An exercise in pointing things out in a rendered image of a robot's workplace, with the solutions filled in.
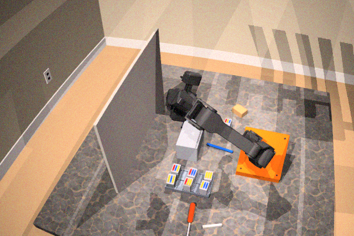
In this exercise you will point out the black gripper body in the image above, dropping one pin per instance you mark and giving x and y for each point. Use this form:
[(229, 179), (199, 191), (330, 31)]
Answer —
[(190, 78)]

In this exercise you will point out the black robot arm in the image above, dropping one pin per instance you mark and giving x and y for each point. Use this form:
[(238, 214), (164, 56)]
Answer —
[(259, 152)]

